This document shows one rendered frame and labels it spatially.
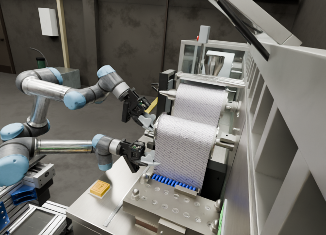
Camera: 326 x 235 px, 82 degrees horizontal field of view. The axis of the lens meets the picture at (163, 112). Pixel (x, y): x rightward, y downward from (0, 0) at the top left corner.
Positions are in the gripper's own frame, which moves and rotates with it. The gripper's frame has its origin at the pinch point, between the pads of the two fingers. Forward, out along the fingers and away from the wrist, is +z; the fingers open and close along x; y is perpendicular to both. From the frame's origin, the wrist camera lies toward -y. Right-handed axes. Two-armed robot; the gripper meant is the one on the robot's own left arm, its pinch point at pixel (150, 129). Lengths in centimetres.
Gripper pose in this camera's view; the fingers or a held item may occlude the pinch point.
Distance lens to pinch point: 88.8
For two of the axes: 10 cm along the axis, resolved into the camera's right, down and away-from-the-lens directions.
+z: 6.6, 7.5, 0.2
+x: 3.7, -3.4, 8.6
